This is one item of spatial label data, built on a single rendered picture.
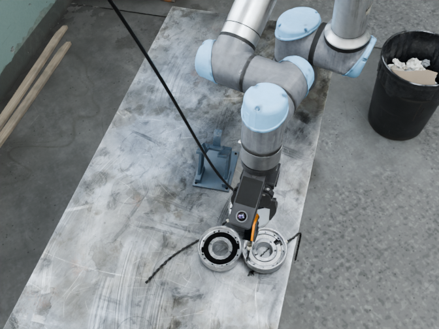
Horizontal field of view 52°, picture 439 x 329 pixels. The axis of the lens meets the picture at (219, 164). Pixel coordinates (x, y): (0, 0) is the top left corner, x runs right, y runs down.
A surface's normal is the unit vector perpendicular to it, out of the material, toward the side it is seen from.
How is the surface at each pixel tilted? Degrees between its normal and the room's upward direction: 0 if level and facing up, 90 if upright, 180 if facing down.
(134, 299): 0
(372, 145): 0
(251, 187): 23
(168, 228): 0
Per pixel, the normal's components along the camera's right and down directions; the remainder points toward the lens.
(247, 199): -0.14, -0.18
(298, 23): -0.18, -0.59
